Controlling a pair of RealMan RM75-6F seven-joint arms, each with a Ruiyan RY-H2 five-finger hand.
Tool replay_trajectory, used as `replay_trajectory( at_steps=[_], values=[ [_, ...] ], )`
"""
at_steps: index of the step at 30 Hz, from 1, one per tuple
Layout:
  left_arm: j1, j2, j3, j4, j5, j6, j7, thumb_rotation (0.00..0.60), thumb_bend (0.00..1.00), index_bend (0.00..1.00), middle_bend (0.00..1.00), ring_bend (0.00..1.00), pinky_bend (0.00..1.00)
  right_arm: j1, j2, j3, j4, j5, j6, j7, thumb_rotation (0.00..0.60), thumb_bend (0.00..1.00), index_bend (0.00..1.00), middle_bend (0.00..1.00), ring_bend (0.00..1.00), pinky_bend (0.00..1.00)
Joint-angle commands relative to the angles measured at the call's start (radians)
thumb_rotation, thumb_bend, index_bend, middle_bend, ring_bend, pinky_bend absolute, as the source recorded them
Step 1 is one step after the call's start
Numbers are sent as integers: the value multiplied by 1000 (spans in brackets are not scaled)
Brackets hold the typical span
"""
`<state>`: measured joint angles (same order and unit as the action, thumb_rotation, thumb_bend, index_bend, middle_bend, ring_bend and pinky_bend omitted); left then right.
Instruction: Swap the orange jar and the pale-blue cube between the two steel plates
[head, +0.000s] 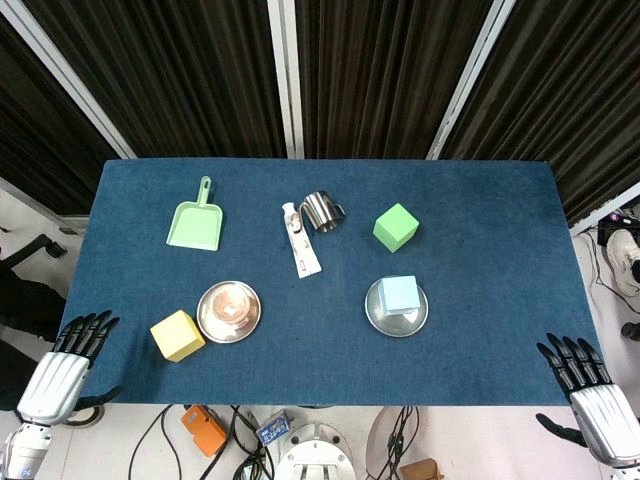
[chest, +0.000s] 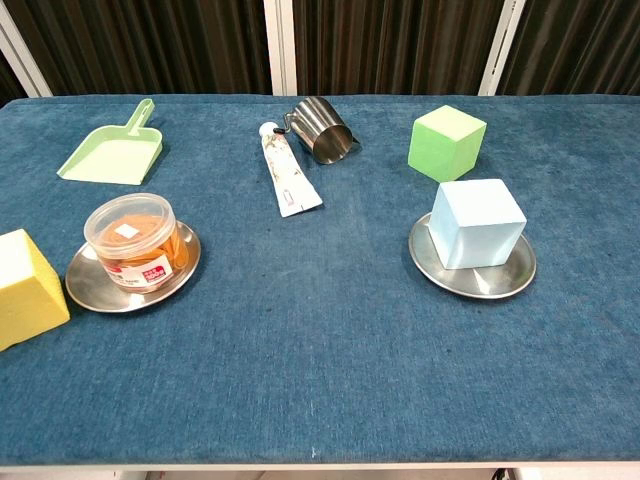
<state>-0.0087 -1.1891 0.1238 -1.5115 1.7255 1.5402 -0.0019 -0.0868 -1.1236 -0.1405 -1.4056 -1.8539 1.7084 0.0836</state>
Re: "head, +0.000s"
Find black and silver right hand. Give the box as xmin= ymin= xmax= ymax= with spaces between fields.
xmin=535 ymin=333 xmax=640 ymax=469

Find black and silver left hand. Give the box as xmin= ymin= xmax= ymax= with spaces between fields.
xmin=16 ymin=309 xmax=124 ymax=427

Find clear container with orange contents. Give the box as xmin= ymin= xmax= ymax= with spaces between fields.
xmin=202 ymin=283 xmax=252 ymax=335

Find light blue cube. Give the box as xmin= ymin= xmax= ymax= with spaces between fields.
xmin=377 ymin=275 xmax=421 ymax=316

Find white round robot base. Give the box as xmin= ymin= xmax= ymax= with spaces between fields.
xmin=274 ymin=422 xmax=357 ymax=480

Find yellow foam cube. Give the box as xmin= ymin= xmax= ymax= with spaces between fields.
xmin=149 ymin=309 xmax=207 ymax=363

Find black office chair base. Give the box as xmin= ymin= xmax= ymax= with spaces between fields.
xmin=0 ymin=233 xmax=68 ymax=271

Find orange device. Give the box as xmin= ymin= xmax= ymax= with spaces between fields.
xmin=180 ymin=404 xmax=229 ymax=457

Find white sneaker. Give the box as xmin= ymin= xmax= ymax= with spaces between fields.
xmin=606 ymin=228 xmax=640 ymax=295

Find brown cardboard box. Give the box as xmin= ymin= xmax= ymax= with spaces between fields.
xmin=399 ymin=457 xmax=444 ymax=480

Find black device with pink light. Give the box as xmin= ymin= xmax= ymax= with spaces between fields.
xmin=597 ymin=209 xmax=640 ymax=246

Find round steel plate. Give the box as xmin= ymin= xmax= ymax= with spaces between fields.
xmin=364 ymin=276 xmax=430 ymax=338
xmin=196 ymin=280 xmax=262 ymax=345

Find light green plastic dustpan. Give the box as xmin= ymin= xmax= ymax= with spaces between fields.
xmin=165 ymin=175 xmax=225 ymax=252

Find small blue printed box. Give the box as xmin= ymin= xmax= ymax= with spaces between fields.
xmin=255 ymin=409 xmax=292 ymax=446

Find white round floor disc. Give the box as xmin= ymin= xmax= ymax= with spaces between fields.
xmin=364 ymin=405 xmax=419 ymax=480

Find blue table cloth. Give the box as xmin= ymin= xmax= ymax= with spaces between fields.
xmin=42 ymin=158 xmax=600 ymax=407

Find green foam cube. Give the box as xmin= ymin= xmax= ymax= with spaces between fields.
xmin=372 ymin=202 xmax=420 ymax=254

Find white printed tube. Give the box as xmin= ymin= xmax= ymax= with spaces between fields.
xmin=281 ymin=201 xmax=323 ymax=280

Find stainless steel pitcher cup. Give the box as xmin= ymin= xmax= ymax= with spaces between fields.
xmin=298 ymin=190 xmax=347 ymax=235

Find black pleated curtain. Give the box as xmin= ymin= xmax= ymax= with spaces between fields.
xmin=0 ymin=0 xmax=640 ymax=226

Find black floor cable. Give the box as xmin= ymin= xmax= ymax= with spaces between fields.
xmin=127 ymin=404 xmax=185 ymax=480

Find white frame post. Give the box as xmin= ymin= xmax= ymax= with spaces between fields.
xmin=0 ymin=9 xmax=137 ymax=160
xmin=426 ymin=0 xmax=517 ymax=161
xmin=267 ymin=0 xmax=305 ymax=160

